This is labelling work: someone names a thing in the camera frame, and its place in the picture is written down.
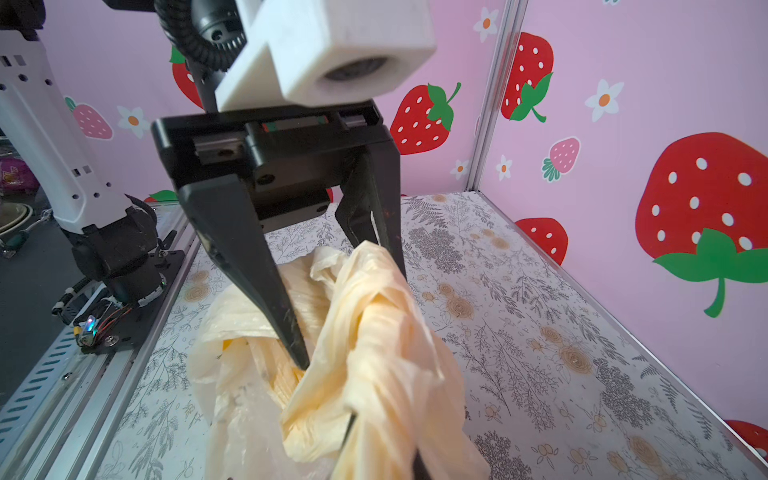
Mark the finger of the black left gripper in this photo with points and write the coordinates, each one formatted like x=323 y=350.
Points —
x=370 y=209
x=223 y=216

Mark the translucent orange plastic bag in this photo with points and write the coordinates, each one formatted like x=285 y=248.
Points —
x=372 y=354

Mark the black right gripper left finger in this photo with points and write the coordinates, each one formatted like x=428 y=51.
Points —
x=342 y=454

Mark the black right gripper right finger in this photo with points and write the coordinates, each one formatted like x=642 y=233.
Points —
x=419 y=468

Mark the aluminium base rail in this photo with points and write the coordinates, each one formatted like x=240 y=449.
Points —
x=60 y=422

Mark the aluminium frame post left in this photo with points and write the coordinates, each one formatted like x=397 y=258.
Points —
x=510 y=28

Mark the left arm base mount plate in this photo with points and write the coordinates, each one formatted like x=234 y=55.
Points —
x=109 y=326

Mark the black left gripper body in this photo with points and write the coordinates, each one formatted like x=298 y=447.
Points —
x=288 y=157

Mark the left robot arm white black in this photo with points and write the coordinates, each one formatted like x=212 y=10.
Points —
x=112 y=234

